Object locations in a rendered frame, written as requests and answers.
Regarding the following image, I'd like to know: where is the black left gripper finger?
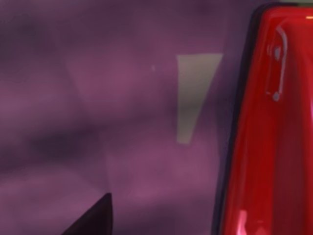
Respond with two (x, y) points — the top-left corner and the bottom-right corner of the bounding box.
(61, 192), (113, 235)

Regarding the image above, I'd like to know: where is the glossy red object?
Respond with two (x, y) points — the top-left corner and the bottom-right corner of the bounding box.
(212, 2), (313, 235)

